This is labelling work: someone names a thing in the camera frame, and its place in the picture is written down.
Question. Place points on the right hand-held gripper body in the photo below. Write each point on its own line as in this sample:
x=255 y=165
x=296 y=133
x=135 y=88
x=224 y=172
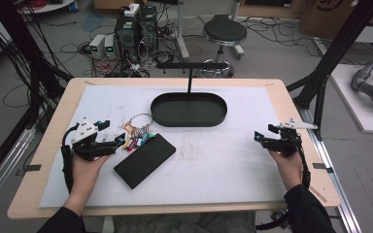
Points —
x=285 y=144

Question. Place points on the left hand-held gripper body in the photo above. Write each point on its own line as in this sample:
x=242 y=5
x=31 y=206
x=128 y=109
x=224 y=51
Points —
x=87 y=147

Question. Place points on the black key holder stand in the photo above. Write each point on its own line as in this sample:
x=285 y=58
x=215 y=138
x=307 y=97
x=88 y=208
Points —
x=187 y=111

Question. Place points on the person's left hand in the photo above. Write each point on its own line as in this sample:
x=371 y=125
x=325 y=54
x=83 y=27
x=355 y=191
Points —
x=84 y=174

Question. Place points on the person's right hand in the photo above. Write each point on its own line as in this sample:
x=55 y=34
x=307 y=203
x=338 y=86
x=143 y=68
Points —
x=291 y=171

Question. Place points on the black flat rectangular box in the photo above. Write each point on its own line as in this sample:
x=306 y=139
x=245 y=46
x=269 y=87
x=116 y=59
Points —
x=144 y=160

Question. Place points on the white table mat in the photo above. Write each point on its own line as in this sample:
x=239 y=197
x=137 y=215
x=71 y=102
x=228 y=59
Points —
x=213 y=168

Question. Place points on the grey bench power supply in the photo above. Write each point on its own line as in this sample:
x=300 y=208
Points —
x=110 y=45
x=96 y=45

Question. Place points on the white floor board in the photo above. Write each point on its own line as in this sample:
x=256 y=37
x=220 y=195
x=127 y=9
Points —
x=359 y=110

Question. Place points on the black computer tower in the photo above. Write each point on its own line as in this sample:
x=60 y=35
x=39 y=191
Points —
x=128 y=35

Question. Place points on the black round stool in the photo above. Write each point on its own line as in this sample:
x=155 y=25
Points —
x=225 y=30

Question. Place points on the white power strip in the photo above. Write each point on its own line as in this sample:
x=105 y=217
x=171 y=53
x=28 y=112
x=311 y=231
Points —
x=132 y=9

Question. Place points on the brown cardboard box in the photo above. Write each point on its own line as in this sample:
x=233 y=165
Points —
x=336 y=16

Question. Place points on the aluminium rail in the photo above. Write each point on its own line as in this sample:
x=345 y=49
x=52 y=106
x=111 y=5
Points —
x=3 y=171
x=333 y=181

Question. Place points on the black metal frame post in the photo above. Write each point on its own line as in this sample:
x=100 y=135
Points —
x=336 y=48

